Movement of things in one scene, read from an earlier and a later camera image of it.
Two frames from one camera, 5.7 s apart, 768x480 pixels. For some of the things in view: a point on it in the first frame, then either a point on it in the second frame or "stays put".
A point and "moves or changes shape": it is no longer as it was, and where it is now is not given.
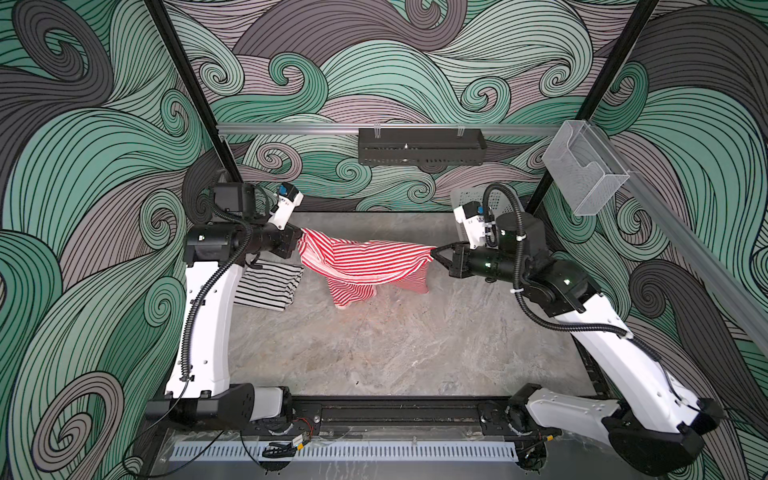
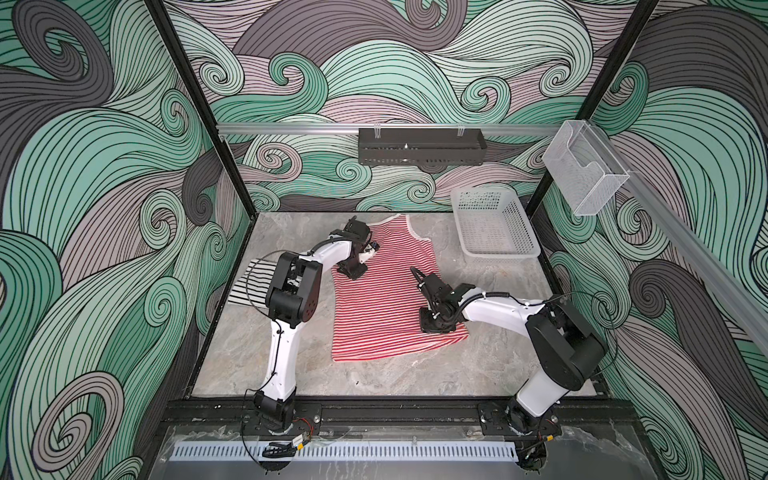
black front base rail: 397,413 stays put
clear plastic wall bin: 586,170 stays put
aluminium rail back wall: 391,127 stays put
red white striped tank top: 354,269 moves or changes shape
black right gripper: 457,265 to 426,328
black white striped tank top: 270,287 stays put
